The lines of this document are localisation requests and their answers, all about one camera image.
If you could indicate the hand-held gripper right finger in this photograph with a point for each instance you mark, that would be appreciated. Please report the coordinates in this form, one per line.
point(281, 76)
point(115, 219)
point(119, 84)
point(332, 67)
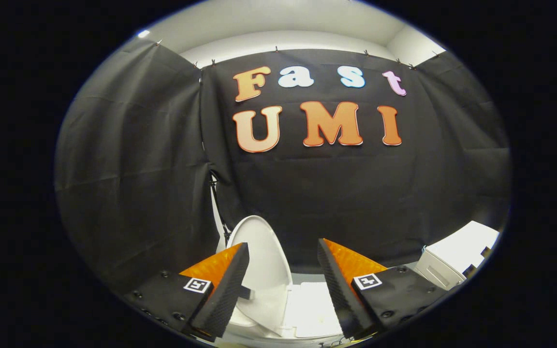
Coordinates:
point(341, 299)

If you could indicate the black backdrop cloth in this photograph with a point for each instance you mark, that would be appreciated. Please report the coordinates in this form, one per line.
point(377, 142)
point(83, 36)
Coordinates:
point(336, 193)

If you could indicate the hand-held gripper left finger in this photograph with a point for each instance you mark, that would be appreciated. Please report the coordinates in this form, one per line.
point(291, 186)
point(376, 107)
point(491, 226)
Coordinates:
point(227, 295)

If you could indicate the thin black stand rod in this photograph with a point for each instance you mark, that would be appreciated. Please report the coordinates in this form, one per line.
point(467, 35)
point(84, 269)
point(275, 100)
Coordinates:
point(218, 205)

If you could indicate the white drawer cabinet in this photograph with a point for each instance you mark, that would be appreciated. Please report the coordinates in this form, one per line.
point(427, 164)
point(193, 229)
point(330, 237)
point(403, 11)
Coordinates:
point(462, 241)

